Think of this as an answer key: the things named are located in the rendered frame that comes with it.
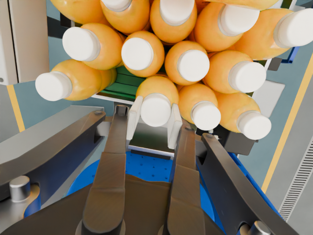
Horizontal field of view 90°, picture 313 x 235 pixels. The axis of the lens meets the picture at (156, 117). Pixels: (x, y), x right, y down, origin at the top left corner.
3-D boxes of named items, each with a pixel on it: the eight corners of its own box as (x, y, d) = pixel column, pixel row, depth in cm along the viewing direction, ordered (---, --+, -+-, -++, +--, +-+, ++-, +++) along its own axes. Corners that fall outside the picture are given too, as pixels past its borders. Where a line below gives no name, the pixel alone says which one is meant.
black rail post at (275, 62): (248, 67, 41) (267, 70, 33) (252, 55, 40) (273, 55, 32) (255, 69, 41) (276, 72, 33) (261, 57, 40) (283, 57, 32)
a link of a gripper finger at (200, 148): (182, 138, 13) (216, 145, 13) (178, 117, 18) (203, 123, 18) (177, 152, 14) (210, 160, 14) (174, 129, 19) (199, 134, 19)
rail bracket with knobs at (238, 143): (203, 131, 48) (214, 150, 38) (210, 109, 45) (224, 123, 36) (234, 137, 48) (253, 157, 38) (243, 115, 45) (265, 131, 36)
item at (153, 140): (136, 129, 45) (126, 154, 33) (137, 121, 44) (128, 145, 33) (170, 135, 45) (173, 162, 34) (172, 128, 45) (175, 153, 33)
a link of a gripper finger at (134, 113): (131, 141, 16) (124, 139, 15) (139, 116, 22) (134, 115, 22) (136, 113, 14) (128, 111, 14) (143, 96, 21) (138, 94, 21)
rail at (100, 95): (80, 91, 39) (74, 93, 36) (80, 87, 39) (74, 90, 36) (234, 120, 41) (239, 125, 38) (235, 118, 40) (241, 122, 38)
